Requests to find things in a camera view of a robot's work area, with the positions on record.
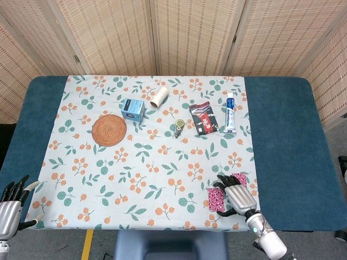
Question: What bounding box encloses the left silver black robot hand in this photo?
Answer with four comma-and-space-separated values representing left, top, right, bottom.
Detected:
0, 174, 46, 239

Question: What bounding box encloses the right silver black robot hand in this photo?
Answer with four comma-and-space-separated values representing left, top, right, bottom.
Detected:
213, 174, 258, 218

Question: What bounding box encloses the pink patterned card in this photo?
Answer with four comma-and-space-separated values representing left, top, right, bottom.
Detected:
232, 172, 248, 187
207, 187, 226, 212

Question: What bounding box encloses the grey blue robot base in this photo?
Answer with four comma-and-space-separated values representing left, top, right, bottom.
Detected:
113, 231, 228, 260

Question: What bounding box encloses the floral print tablecloth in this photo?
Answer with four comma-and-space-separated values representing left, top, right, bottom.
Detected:
23, 75, 263, 231

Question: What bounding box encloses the teal table cover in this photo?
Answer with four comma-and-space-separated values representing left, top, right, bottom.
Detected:
0, 75, 341, 232

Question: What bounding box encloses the yellow floor tape strip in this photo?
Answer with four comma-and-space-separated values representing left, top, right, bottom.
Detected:
81, 229, 94, 260

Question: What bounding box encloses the white blue toothpaste tube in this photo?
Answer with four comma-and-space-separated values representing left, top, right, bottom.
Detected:
223, 93, 237, 133

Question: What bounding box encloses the dark red snack packet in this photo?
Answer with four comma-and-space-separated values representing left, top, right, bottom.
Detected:
189, 101, 220, 136

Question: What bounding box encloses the green black correction tape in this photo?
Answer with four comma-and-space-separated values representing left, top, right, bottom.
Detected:
173, 119, 185, 139

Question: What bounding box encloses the white black device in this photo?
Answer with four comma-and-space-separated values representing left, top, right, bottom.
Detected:
338, 156, 347, 178

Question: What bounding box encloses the beige paper roll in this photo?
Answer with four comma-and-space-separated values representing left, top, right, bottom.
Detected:
150, 86, 170, 108

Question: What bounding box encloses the round woven rattan coaster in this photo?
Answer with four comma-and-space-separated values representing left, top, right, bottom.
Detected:
91, 114, 127, 147

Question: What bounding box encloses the woven bamboo screen panel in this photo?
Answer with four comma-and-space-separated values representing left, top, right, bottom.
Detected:
151, 0, 253, 76
295, 16, 347, 131
224, 0, 347, 76
0, 0, 90, 76
46, 0, 160, 76
0, 13, 52, 127

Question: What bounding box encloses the small blue cardboard box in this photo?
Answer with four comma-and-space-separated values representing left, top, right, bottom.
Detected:
120, 99, 145, 122

